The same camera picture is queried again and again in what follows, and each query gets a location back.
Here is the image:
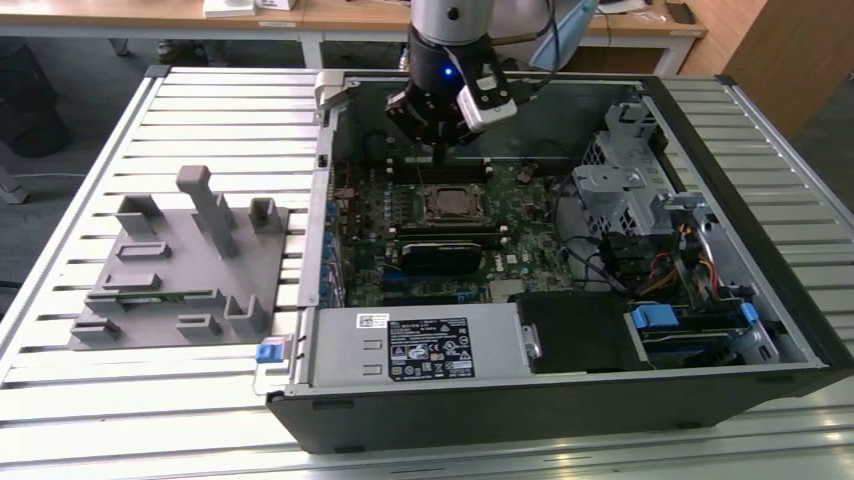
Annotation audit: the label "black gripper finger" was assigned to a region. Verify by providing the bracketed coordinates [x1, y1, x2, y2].
[439, 124, 479, 166]
[385, 92, 443, 166]

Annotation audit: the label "metal socket cover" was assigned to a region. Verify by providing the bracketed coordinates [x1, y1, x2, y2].
[418, 183, 493, 221]

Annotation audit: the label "silver CPU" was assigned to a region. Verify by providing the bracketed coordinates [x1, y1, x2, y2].
[433, 190, 477, 214]

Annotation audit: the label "CPU socket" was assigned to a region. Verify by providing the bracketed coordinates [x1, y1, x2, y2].
[417, 183, 494, 224]

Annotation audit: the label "black RAM slot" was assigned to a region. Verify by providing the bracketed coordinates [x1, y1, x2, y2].
[393, 169, 489, 184]
[390, 158, 493, 172]

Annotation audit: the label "black installed RAM stick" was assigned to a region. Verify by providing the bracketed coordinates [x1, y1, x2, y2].
[398, 225, 506, 241]

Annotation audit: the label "green motherboard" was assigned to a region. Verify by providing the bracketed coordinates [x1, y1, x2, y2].
[330, 159, 580, 307]

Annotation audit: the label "metal drive cage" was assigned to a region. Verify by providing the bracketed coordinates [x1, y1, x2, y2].
[570, 102, 676, 236]

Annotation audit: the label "silver chipset heatsink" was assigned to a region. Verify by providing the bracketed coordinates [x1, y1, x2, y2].
[489, 279, 523, 303]

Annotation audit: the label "wooden desk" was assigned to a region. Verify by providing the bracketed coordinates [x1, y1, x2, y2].
[0, 0, 309, 56]
[299, 0, 709, 76]

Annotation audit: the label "seated person's legs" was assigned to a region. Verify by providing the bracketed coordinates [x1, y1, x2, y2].
[157, 39, 206, 64]

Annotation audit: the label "grey parts rack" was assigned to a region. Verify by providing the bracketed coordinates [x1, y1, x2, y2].
[68, 164, 293, 351]

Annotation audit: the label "grey power supply unit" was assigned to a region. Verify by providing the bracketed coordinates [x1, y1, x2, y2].
[293, 302, 535, 389]

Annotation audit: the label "blue disk carrier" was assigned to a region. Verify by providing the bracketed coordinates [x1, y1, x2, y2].
[630, 302, 680, 331]

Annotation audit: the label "green RAM stick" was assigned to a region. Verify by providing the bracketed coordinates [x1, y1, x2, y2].
[116, 289, 193, 305]

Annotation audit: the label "blue case latch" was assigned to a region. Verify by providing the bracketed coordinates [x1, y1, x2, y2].
[257, 337, 289, 364]

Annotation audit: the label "wooden cabinet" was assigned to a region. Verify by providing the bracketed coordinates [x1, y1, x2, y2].
[680, 0, 854, 141]

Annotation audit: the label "black PC case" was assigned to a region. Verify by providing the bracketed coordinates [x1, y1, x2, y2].
[265, 69, 854, 455]

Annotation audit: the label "black bin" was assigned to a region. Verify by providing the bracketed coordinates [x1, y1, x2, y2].
[0, 39, 74, 159]

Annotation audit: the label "white desk foot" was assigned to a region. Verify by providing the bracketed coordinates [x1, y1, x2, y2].
[0, 164, 32, 204]

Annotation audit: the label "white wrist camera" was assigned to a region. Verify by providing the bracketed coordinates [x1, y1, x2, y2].
[457, 74, 521, 134]

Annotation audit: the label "grey case release handle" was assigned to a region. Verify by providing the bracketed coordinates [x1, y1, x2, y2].
[313, 69, 349, 109]

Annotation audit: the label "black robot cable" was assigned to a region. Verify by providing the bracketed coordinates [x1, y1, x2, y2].
[513, 0, 566, 101]

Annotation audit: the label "coloured wire bundle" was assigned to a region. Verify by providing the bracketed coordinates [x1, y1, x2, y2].
[640, 222, 726, 301]

